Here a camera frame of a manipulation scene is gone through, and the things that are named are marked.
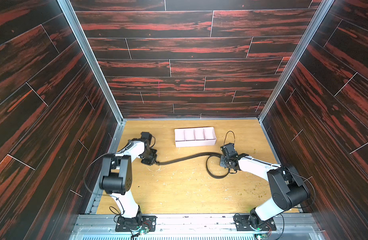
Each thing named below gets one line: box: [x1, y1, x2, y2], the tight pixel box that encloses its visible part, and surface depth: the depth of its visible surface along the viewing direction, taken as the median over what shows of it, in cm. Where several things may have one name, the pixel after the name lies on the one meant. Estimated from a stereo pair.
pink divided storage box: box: [174, 126, 217, 148], surface depth 111 cm
